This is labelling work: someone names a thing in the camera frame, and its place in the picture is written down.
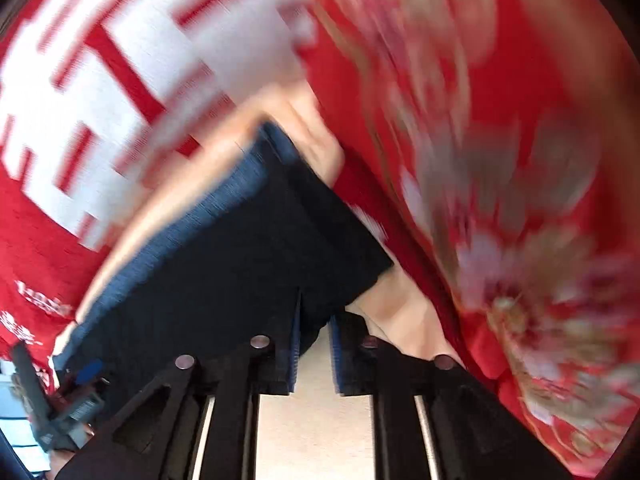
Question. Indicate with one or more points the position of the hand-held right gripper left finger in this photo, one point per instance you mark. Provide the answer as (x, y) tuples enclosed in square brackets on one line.
[(295, 355)]

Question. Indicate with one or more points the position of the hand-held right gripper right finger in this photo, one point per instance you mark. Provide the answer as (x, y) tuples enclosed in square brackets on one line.
[(338, 360)]

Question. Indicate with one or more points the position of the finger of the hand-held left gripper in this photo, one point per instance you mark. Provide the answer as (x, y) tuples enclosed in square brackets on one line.
[(89, 371)]

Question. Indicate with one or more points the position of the black pants with patterned cuffs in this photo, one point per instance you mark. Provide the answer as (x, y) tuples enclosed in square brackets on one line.
[(240, 260)]

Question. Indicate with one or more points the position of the cream blanket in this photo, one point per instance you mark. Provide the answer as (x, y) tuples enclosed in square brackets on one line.
[(400, 315)]

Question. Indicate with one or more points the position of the red floral blanket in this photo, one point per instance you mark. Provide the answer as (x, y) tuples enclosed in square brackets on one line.
[(500, 85)]

